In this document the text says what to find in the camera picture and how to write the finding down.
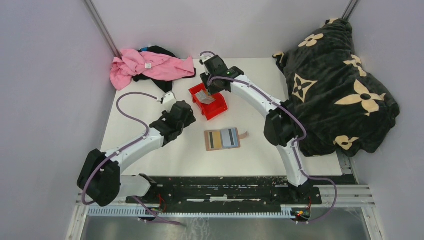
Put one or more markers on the aluminium rail frame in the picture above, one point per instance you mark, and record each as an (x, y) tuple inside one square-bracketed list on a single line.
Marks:
[(343, 213)]

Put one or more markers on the black floral blanket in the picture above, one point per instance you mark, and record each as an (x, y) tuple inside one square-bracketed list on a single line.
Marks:
[(341, 106)]

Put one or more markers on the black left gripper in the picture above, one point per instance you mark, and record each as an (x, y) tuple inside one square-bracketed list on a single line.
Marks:
[(190, 119)]

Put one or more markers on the stack of credit cards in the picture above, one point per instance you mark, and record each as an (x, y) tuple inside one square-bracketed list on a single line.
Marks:
[(204, 98)]

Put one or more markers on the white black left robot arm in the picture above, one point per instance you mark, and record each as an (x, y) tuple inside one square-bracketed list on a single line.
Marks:
[(101, 177)]

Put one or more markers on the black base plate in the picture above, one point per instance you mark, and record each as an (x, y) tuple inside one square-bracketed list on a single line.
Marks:
[(271, 189)]

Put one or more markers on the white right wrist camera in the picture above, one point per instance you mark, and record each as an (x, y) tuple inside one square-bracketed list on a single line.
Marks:
[(203, 59)]

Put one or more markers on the red plastic bin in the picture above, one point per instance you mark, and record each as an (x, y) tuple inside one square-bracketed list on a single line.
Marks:
[(210, 105)]

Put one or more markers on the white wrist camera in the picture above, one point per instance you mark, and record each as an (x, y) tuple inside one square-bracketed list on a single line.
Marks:
[(168, 98), (203, 59)]

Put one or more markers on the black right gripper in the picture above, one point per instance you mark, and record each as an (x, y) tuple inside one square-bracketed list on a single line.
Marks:
[(210, 89)]

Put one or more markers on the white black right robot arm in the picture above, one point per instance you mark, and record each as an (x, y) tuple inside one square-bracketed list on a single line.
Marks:
[(280, 128)]

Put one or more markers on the pink cloth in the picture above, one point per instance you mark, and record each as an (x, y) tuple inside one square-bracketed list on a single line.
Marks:
[(120, 74)]

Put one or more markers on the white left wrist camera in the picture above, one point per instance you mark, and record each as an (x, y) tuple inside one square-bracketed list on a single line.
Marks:
[(168, 98)]

